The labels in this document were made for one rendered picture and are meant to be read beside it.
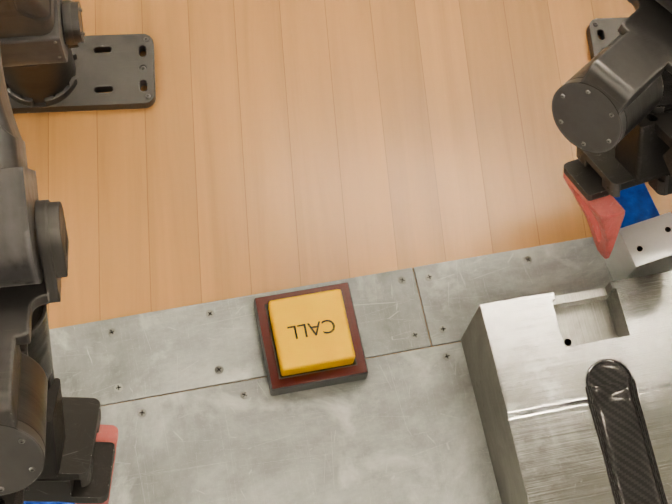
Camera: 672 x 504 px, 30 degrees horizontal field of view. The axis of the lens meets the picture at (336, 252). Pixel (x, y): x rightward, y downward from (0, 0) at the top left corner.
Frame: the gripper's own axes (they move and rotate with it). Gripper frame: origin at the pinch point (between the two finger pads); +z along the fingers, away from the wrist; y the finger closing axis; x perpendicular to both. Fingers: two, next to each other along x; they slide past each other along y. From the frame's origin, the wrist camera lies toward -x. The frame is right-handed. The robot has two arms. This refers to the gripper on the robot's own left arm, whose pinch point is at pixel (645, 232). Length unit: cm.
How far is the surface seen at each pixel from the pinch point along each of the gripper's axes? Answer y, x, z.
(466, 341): -17.1, -1.4, 4.1
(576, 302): -8.9, -4.9, 0.1
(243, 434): -36.7, -1.3, 6.2
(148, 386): -42.7, 4.1, 3.1
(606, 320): -7.0, -6.3, 1.7
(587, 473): -14.2, -16.8, 5.2
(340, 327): -26.8, 1.1, 0.6
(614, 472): -12.2, -17.2, 5.7
